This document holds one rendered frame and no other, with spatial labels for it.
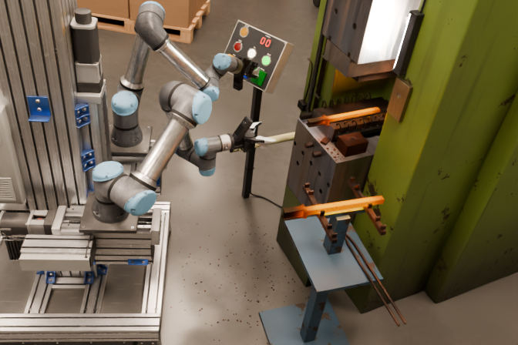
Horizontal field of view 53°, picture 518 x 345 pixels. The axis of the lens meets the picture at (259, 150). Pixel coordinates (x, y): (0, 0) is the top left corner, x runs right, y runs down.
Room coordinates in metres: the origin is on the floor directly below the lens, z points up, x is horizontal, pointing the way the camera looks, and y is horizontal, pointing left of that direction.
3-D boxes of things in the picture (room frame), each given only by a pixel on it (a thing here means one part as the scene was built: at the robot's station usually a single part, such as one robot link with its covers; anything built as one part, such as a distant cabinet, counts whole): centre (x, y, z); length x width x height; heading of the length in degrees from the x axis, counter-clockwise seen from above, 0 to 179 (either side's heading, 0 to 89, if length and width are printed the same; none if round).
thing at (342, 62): (2.23, -0.47, 1.32); 0.42 x 0.20 x 0.10; 119
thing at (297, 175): (2.19, -0.51, 0.69); 0.56 x 0.38 x 0.45; 119
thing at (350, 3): (2.19, -0.49, 1.56); 0.42 x 0.39 x 0.40; 119
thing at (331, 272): (1.56, -0.37, 0.69); 0.40 x 0.30 x 0.02; 21
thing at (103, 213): (1.50, 0.57, 0.87); 0.15 x 0.15 x 0.10
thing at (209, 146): (1.81, 0.22, 0.98); 0.11 x 0.08 x 0.09; 119
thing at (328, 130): (2.23, -0.47, 0.96); 0.42 x 0.20 x 0.09; 119
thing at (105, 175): (1.50, 0.56, 0.98); 0.13 x 0.12 x 0.14; 58
